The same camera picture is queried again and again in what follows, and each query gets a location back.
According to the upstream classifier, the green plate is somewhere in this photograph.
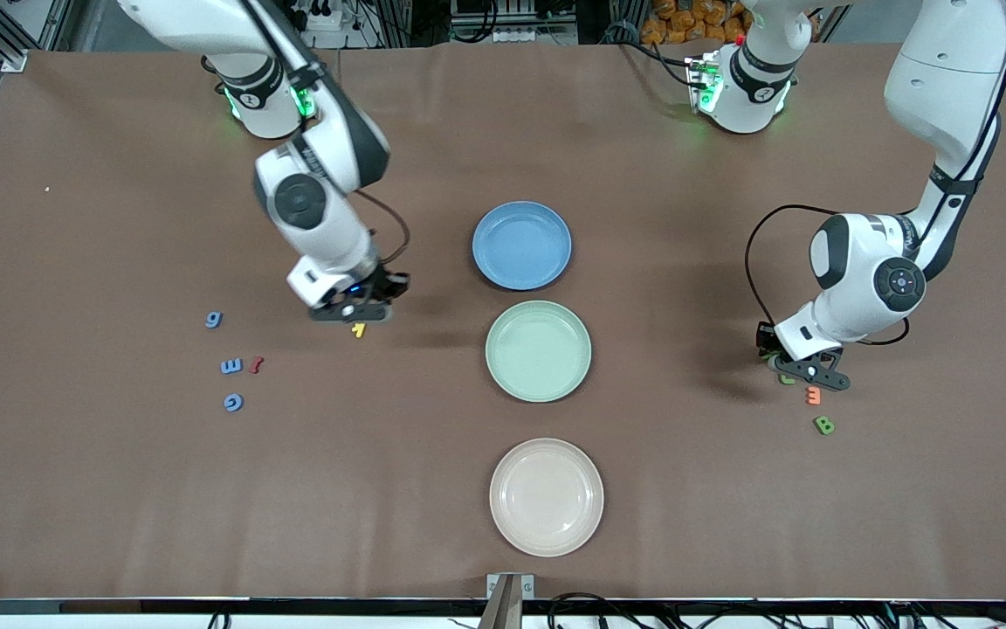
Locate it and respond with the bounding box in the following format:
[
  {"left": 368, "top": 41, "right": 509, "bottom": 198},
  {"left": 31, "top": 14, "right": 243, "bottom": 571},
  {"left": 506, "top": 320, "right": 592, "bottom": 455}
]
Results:
[{"left": 485, "top": 301, "right": 593, "bottom": 404}]

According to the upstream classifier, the blue plate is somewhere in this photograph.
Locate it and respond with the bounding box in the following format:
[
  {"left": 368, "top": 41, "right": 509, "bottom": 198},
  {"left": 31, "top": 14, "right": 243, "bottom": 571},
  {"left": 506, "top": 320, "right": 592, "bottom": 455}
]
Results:
[{"left": 472, "top": 201, "right": 573, "bottom": 291}]

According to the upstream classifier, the pink beige plate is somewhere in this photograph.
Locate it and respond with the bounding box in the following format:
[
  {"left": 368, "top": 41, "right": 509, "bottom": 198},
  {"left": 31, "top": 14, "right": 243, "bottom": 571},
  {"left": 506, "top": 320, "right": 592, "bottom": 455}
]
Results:
[{"left": 489, "top": 438, "right": 605, "bottom": 558}]

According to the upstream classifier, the power strip with black plugs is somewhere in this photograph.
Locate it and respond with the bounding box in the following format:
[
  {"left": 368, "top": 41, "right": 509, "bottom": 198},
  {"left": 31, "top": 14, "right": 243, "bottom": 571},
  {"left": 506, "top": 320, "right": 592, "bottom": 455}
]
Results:
[{"left": 292, "top": 0, "right": 343, "bottom": 34}]

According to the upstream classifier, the white power strip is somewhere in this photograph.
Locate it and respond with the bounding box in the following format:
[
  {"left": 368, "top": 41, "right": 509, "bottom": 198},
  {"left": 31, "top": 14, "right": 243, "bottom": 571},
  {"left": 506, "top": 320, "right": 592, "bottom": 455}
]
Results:
[{"left": 493, "top": 24, "right": 580, "bottom": 46}]

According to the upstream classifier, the brown table cover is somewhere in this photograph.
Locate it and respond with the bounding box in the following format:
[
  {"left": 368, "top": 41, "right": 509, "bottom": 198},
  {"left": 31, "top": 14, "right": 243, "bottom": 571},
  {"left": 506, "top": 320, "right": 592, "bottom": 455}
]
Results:
[{"left": 0, "top": 42, "right": 1006, "bottom": 604}]

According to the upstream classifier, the bag of orange fruits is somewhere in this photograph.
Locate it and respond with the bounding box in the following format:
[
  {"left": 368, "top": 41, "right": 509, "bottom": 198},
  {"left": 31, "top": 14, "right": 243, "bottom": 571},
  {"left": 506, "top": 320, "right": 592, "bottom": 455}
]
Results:
[{"left": 640, "top": 0, "right": 750, "bottom": 46}]

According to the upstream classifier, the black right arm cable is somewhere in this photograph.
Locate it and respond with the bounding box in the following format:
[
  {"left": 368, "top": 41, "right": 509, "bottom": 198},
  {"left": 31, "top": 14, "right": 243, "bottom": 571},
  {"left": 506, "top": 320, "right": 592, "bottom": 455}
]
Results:
[{"left": 241, "top": 0, "right": 411, "bottom": 272}]

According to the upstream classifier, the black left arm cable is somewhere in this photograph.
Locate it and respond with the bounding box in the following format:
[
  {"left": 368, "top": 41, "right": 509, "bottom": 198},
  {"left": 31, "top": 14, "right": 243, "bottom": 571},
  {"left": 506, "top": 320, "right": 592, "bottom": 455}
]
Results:
[{"left": 745, "top": 0, "right": 1006, "bottom": 348}]

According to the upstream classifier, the black cable at arm base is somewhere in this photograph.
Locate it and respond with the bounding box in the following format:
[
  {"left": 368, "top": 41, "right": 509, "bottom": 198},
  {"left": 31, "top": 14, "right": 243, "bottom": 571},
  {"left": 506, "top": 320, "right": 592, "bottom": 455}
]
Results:
[{"left": 621, "top": 22, "right": 698, "bottom": 88}]

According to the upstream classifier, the black looped cable under table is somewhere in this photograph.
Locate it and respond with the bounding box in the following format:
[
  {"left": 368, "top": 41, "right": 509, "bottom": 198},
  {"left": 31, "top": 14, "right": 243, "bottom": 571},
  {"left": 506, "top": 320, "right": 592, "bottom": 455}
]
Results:
[{"left": 547, "top": 592, "right": 644, "bottom": 629}]

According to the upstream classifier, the metal camera pole bracket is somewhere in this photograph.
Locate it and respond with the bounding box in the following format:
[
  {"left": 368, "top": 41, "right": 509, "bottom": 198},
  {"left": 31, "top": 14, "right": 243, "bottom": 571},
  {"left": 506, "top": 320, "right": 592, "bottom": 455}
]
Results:
[{"left": 486, "top": 572, "right": 536, "bottom": 629}]

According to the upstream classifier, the aluminium frame profile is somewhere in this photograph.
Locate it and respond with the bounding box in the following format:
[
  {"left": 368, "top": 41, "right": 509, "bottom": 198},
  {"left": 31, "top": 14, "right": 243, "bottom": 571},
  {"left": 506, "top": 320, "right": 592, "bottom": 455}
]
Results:
[{"left": 0, "top": 0, "right": 76, "bottom": 73}]

